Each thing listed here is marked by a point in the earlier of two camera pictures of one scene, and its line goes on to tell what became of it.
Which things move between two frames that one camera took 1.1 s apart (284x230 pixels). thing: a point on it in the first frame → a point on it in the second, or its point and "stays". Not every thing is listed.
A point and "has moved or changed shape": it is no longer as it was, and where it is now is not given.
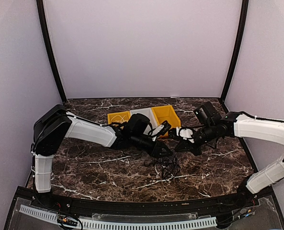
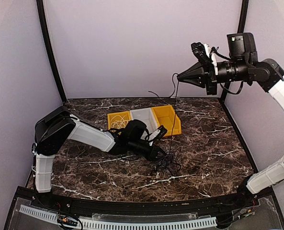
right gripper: (186, 145) → (194, 75)
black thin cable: (167, 166) has moved or changed shape
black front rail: (58, 201) stays
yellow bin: (166, 113) stays
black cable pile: (169, 167) has moved or changed shape
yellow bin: (120, 117) stays
